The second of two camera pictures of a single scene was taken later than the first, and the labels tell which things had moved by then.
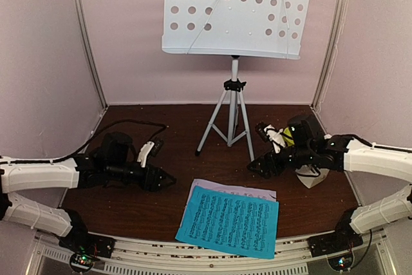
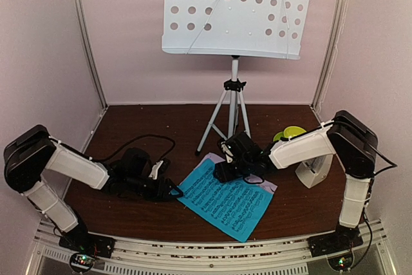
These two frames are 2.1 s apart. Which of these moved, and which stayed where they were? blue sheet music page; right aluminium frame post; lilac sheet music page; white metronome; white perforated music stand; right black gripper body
Moved: blue sheet music page; lilac sheet music page; right black gripper body
Stayed: white metronome; right aluminium frame post; white perforated music stand
